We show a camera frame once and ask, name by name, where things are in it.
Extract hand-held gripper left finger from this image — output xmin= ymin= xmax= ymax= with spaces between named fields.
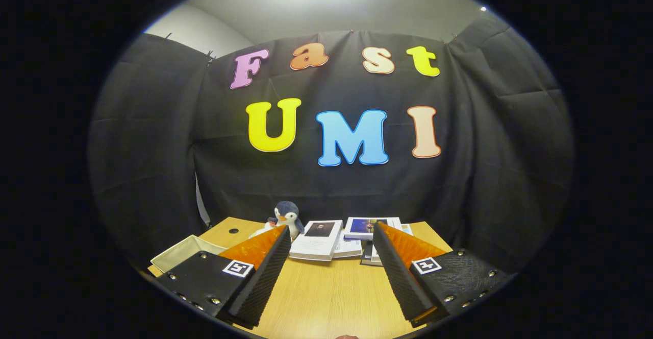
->
xmin=156 ymin=225 xmax=292 ymax=329

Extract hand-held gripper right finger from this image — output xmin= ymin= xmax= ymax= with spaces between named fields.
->
xmin=372 ymin=223 xmax=511 ymax=328

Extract beige fabric storage box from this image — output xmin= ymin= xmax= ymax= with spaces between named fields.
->
xmin=150 ymin=234 xmax=229 ymax=273

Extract book with pale landscape cover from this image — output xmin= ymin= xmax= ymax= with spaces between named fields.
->
xmin=370 ymin=224 xmax=414 ymax=263

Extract white round plush toy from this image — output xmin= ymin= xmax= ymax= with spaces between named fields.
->
xmin=248 ymin=217 xmax=280 ymax=239

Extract plain white book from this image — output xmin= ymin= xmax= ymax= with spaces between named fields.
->
xmin=334 ymin=232 xmax=364 ymax=259

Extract book with blue picture cover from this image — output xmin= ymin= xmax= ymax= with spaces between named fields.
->
xmin=343 ymin=216 xmax=404 ymax=241

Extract white book with portrait cover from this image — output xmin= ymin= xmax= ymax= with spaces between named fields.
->
xmin=289 ymin=220 xmax=344 ymax=262

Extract navy penguin plush toy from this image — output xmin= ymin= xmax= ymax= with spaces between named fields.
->
xmin=273 ymin=201 xmax=305 ymax=241

